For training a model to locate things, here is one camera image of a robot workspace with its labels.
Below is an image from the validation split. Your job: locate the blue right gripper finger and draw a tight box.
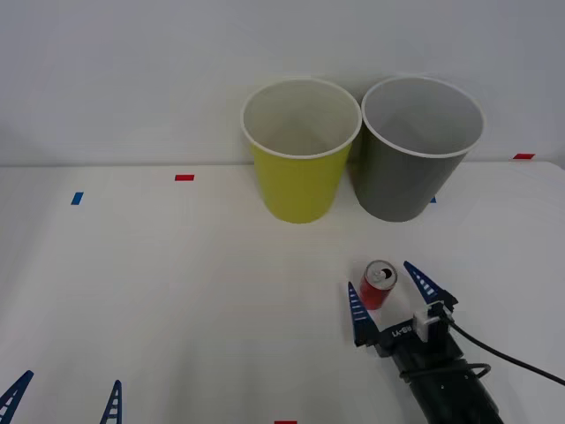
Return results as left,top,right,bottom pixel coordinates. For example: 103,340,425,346
347,281,381,349
403,260,459,315

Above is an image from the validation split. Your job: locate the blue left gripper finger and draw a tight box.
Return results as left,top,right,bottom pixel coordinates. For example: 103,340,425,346
0,369,35,424
98,379,124,424

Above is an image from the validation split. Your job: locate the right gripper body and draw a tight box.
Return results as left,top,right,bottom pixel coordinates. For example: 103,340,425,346
373,314,464,370

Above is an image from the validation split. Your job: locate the red drink can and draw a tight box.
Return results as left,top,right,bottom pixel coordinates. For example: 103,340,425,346
358,259,399,312

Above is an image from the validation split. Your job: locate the grey plastic bin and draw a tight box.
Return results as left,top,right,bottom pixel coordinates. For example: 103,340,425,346
351,75,486,223

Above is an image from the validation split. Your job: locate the yellow-green plastic bin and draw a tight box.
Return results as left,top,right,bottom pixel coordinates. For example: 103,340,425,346
240,77,364,224

